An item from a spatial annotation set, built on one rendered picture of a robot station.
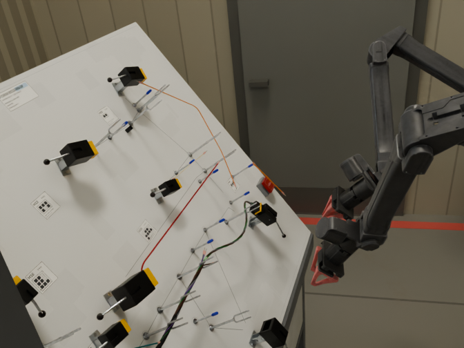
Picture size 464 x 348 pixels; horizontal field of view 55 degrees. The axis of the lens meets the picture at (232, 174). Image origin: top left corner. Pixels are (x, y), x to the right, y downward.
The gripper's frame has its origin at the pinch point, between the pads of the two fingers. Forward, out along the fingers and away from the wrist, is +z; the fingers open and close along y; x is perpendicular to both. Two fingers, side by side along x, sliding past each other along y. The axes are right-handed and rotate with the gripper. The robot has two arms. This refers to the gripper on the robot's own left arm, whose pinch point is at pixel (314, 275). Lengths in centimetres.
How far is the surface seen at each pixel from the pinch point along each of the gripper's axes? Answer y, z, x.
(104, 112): -16, -5, -73
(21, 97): 0, -8, -90
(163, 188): -2.4, -1.0, -49.2
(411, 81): -178, -21, 58
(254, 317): 6.1, 19.5, -7.6
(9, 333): 73, -43, -58
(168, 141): -26, 0, -54
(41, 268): 32, 5, -64
